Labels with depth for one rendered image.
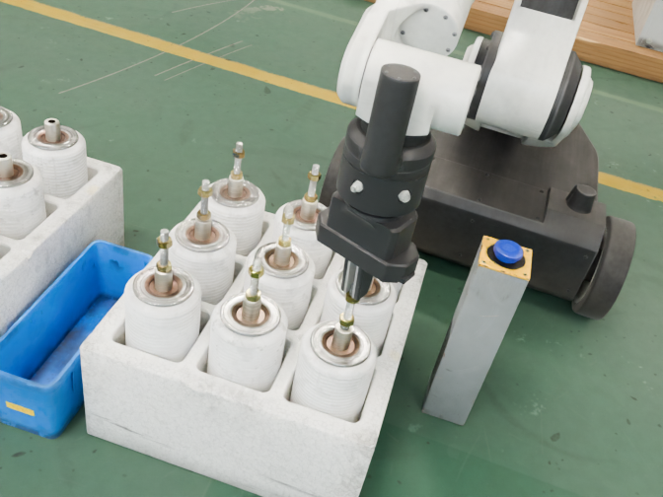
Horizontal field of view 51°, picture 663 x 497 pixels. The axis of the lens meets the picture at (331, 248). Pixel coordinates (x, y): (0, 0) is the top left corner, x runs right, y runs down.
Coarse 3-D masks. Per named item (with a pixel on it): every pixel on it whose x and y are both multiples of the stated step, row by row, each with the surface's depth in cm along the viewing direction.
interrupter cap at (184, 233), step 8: (184, 224) 98; (192, 224) 98; (216, 224) 99; (176, 232) 96; (184, 232) 96; (192, 232) 97; (216, 232) 98; (224, 232) 98; (184, 240) 95; (192, 240) 96; (208, 240) 96; (216, 240) 96; (224, 240) 97; (192, 248) 94; (200, 248) 94; (208, 248) 94; (216, 248) 95
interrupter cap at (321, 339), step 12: (324, 324) 87; (312, 336) 85; (324, 336) 85; (360, 336) 86; (312, 348) 83; (324, 348) 84; (348, 348) 85; (360, 348) 84; (324, 360) 82; (336, 360) 82; (348, 360) 83; (360, 360) 83
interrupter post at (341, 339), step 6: (336, 324) 83; (336, 330) 83; (342, 330) 83; (348, 330) 83; (336, 336) 83; (342, 336) 83; (348, 336) 83; (336, 342) 84; (342, 342) 83; (348, 342) 84; (336, 348) 84; (342, 348) 84
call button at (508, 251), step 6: (504, 240) 94; (498, 246) 93; (504, 246) 93; (510, 246) 93; (516, 246) 94; (498, 252) 92; (504, 252) 92; (510, 252) 92; (516, 252) 92; (522, 252) 93; (498, 258) 93; (504, 258) 92; (510, 258) 92; (516, 258) 92
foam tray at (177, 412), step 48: (240, 288) 100; (96, 336) 89; (288, 336) 94; (96, 384) 91; (144, 384) 88; (192, 384) 86; (288, 384) 88; (384, 384) 90; (96, 432) 97; (144, 432) 94; (192, 432) 91; (240, 432) 88; (288, 432) 85; (336, 432) 83; (240, 480) 94; (288, 480) 91; (336, 480) 88
